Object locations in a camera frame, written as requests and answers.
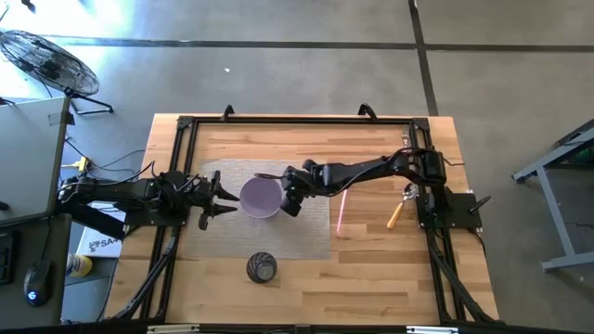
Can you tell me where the black keyboard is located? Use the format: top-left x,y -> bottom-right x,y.
0,230 -> 19,286

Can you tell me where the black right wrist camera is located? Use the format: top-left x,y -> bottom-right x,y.
279,185 -> 303,218

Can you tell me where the pink drinking straw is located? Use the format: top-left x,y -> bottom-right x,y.
336,188 -> 349,235

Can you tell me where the black lever handle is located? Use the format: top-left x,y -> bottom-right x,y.
468,195 -> 492,216

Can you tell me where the lilac bowl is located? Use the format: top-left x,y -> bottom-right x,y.
239,176 -> 284,220

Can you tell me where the grey side desk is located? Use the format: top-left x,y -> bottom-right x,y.
0,215 -> 73,327

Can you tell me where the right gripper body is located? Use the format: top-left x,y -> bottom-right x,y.
282,159 -> 326,197

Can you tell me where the black computer mouse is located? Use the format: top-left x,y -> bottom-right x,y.
22,259 -> 54,309

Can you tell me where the yellow and white roll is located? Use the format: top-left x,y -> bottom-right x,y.
65,252 -> 94,279

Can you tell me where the light grey flat panel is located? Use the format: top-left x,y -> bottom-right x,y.
0,96 -> 71,228

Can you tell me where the spoon with orange handle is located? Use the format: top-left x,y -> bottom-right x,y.
386,183 -> 418,231

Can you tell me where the white cardboard box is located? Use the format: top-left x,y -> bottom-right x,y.
75,201 -> 127,259

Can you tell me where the black floor fan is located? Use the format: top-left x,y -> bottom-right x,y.
0,30 -> 115,116

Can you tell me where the grey woven placemat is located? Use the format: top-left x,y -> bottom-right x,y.
183,159 -> 332,261

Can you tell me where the black aluminium table frame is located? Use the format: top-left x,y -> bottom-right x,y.
113,113 -> 500,326

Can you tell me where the grey metal table stand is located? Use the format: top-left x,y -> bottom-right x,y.
511,118 -> 594,273

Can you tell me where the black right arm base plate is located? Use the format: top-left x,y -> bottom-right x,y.
416,189 -> 484,231

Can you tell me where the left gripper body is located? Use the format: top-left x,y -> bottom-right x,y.
185,170 -> 222,231

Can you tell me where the black floor cable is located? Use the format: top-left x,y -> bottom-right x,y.
63,137 -> 155,186

